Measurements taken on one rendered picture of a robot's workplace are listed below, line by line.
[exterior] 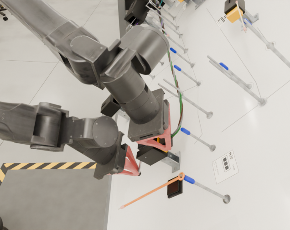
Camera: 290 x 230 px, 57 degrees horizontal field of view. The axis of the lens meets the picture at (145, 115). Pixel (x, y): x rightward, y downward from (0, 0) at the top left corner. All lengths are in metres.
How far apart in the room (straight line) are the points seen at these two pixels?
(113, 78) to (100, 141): 0.13
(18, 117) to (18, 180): 1.63
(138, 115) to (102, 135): 0.08
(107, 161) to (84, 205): 1.28
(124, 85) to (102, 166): 0.24
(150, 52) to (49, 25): 0.18
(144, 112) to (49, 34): 0.20
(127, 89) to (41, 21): 0.20
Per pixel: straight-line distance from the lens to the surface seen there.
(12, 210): 1.97
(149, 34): 0.45
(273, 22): 0.65
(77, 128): 0.48
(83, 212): 1.81
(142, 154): 0.55
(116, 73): 0.40
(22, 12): 0.55
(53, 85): 2.91
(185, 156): 0.59
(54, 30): 0.48
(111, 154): 0.57
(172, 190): 0.56
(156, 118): 0.45
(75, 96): 2.69
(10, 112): 0.47
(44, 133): 0.50
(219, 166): 0.51
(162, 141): 0.53
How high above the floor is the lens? 1.55
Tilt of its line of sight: 41 degrees down
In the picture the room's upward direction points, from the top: straight up
